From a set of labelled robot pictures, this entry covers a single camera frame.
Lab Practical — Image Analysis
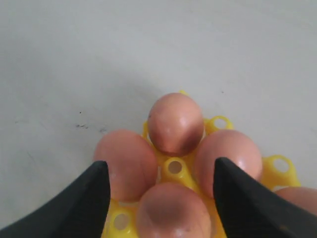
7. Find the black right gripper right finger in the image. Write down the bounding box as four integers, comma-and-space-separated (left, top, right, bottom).
214, 158, 317, 238

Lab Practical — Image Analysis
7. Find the brown egg placed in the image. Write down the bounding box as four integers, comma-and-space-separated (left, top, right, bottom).
136, 182, 212, 238
147, 93, 204, 157
193, 129, 263, 198
275, 186, 317, 215
94, 129, 158, 202

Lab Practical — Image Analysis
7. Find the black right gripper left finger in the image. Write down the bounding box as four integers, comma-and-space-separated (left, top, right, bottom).
0, 161, 110, 238

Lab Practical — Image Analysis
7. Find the yellow plastic egg tray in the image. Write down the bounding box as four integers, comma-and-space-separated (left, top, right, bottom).
101, 90, 302, 238

